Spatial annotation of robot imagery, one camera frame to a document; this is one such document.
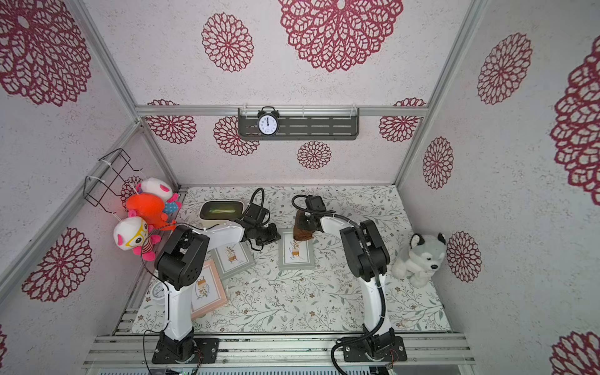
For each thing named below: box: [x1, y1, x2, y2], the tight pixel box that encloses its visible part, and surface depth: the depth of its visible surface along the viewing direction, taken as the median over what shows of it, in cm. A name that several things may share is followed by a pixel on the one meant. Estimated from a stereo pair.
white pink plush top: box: [135, 177, 173, 201], surface depth 96 cm
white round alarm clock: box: [150, 281, 168, 301], surface depth 83 cm
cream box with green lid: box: [198, 200, 246, 228], surface depth 106 cm
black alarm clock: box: [257, 106, 280, 138], surface depth 92 cm
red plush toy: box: [125, 192, 177, 232], surface depth 91 cm
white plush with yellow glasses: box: [113, 216, 161, 261], surface depth 81 cm
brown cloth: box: [292, 217, 316, 242], surface depth 101 cm
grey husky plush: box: [391, 232, 447, 289], surface depth 78 cm
